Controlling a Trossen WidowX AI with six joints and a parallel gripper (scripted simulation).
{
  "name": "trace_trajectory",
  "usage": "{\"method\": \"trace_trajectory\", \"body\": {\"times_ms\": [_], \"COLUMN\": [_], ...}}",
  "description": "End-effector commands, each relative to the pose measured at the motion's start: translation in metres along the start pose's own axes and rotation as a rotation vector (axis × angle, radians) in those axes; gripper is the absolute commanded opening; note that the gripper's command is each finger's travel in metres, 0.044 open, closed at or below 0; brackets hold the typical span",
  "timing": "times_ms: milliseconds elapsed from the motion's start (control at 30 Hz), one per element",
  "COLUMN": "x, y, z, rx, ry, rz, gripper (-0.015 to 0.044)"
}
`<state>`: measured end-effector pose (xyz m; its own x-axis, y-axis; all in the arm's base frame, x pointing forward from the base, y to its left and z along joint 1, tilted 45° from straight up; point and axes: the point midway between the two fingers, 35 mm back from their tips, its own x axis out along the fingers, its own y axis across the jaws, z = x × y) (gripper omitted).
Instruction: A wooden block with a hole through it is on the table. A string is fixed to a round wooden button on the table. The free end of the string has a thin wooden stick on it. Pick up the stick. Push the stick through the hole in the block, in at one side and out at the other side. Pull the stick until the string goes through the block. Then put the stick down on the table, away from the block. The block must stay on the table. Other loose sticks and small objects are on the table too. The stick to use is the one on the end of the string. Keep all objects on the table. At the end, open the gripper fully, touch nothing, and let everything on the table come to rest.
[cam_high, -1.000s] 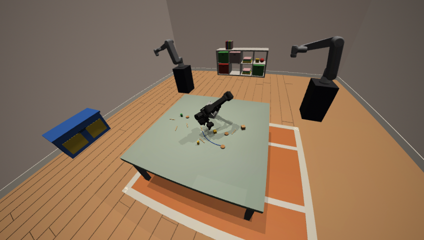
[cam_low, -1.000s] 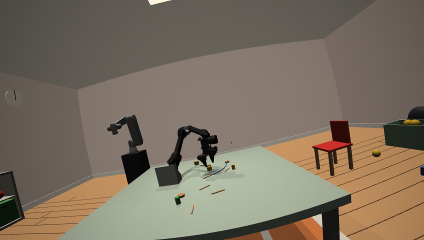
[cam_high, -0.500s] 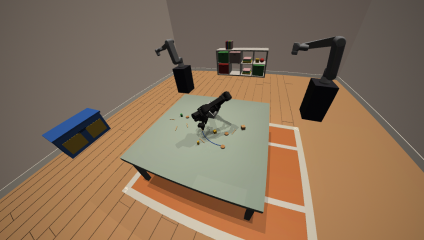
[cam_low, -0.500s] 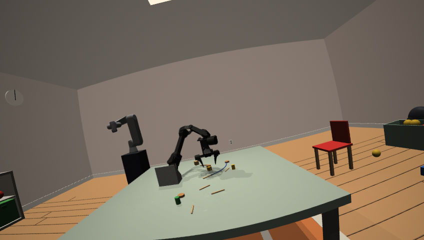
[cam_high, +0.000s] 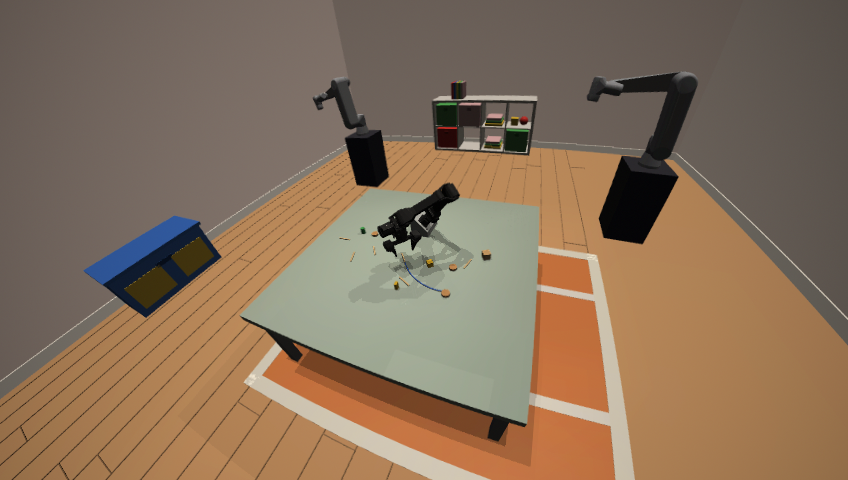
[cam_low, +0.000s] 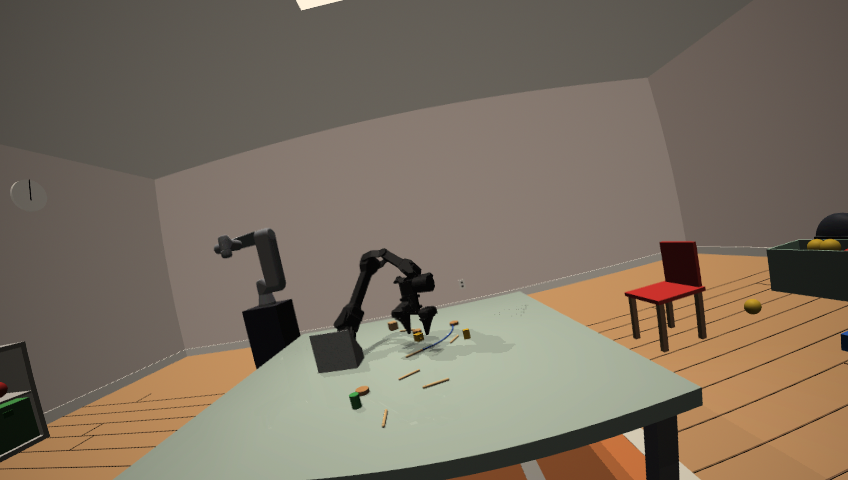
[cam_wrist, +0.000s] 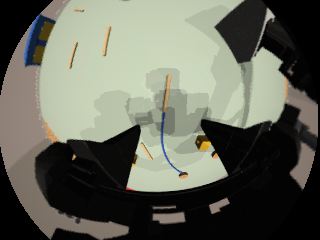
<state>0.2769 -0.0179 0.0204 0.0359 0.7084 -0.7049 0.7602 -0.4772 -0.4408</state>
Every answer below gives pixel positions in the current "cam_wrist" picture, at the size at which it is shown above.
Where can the round wooden disc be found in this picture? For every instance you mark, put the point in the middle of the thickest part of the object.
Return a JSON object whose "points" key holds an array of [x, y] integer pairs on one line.
{"points": [[214, 155]]}

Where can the round wooden button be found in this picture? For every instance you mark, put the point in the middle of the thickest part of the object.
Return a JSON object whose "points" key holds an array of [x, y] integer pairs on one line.
{"points": [[183, 176]]}

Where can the blue string with wooden stick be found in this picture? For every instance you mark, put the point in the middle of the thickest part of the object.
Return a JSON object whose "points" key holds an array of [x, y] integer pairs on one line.
{"points": [[169, 78]]}

